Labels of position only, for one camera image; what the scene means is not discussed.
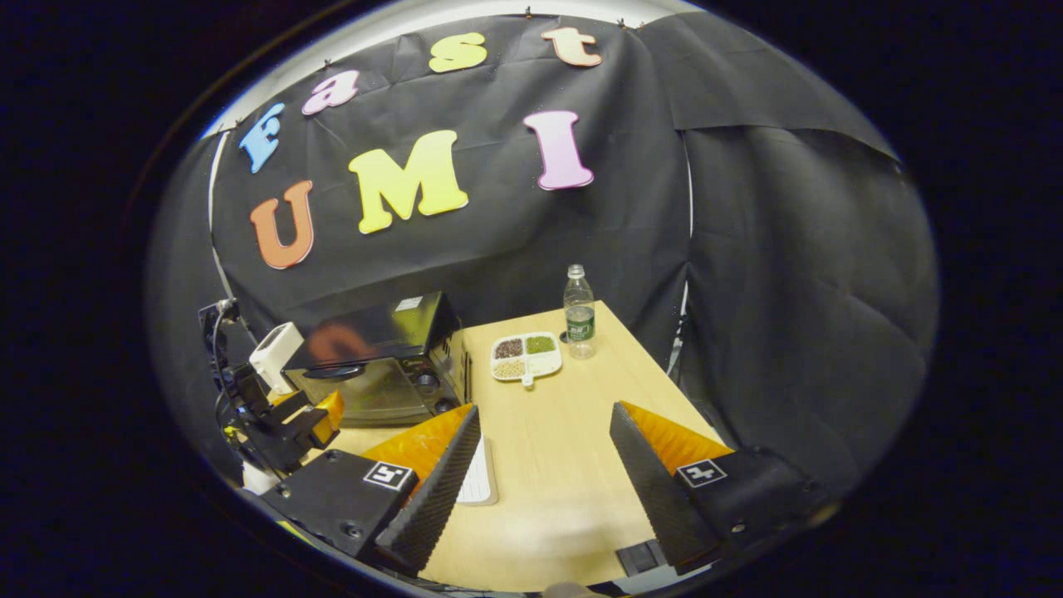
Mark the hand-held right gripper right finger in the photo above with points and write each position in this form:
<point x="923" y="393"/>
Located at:
<point x="656" y="498"/>

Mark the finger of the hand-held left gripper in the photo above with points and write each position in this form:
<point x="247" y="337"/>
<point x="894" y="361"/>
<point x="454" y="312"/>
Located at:
<point x="282" y="398"/>
<point x="328" y="414"/>

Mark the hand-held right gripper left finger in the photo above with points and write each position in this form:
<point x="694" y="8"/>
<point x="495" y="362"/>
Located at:
<point x="436" y="498"/>

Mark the black electric oven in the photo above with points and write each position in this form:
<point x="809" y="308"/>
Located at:
<point x="390" y="332"/>

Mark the white toaster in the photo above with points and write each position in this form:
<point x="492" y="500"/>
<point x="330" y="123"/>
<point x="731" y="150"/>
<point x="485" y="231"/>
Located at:
<point x="278" y="353"/>

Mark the white rectangular tray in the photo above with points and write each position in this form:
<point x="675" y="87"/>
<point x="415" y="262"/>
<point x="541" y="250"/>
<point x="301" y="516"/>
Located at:
<point x="480" y="482"/>

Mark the small black block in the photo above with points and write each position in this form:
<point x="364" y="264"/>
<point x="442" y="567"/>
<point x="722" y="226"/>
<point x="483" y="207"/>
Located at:
<point x="641" y="555"/>

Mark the white divided dish with beans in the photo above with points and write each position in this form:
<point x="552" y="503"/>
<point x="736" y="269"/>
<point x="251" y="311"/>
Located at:
<point x="540" y="364"/>

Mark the clear plastic water bottle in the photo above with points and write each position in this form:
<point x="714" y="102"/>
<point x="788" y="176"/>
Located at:
<point x="580" y="324"/>

